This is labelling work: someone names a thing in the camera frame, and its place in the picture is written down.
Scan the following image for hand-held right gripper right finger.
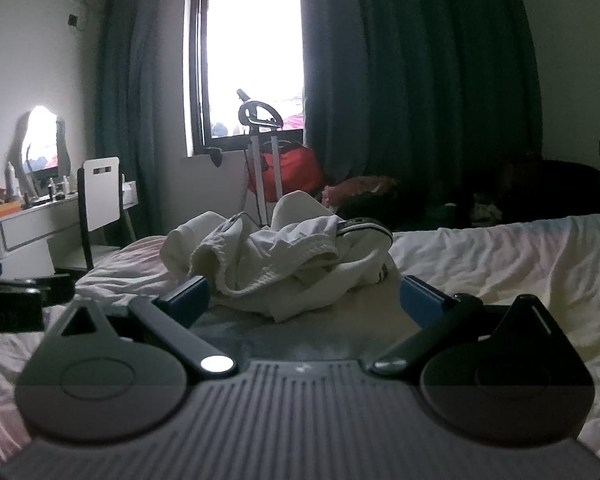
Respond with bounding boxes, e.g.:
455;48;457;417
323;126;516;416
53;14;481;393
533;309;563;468
367;275;556;376

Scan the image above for white pants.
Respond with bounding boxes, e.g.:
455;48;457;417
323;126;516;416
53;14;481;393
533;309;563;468
162;190;343;324

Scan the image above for wavy vanity mirror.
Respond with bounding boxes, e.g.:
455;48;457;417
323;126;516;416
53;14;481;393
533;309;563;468
17;105;72;187

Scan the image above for white chair with black frame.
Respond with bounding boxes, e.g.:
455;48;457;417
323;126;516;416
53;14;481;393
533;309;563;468
47;156;133;274

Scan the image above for red bag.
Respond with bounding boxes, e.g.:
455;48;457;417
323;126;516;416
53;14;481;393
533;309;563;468
247;139;327;197

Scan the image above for dark green curtain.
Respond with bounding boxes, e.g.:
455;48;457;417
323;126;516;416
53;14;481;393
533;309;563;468
297;0;545;206
96;0;197;241

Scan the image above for white garment with striped trim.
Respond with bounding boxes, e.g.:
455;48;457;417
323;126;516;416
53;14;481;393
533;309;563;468
330;216;396;288

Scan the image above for white bed sheet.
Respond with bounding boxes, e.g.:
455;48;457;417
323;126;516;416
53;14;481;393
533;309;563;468
0;212;600;461

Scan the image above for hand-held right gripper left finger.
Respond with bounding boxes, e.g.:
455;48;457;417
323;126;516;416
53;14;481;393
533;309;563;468
45;275;238;378

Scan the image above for brown pillow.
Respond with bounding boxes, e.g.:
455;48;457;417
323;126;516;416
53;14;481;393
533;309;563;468
322;175;402;211

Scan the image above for garment steamer stand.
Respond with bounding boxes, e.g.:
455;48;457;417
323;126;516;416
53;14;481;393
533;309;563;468
236;88;287;227

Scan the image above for white dressing table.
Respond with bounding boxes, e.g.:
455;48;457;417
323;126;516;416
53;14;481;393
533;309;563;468
0;191;137;267

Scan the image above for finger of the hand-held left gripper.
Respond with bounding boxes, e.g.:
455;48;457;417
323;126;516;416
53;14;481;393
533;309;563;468
0;274;76;307

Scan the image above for white tissue box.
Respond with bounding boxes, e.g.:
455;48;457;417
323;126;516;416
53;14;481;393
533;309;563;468
121;174;139;209

